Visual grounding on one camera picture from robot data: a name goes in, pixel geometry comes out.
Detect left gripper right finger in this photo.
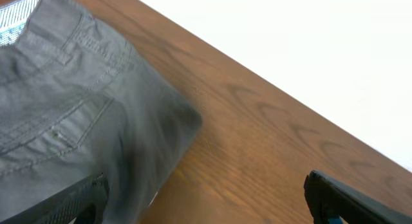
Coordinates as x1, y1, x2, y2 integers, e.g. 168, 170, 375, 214
304, 171, 411, 224

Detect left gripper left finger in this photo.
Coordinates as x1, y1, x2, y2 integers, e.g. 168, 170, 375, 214
1, 174, 109, 224

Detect grey shorts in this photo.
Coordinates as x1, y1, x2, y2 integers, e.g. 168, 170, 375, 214
1, 0, 201, 223

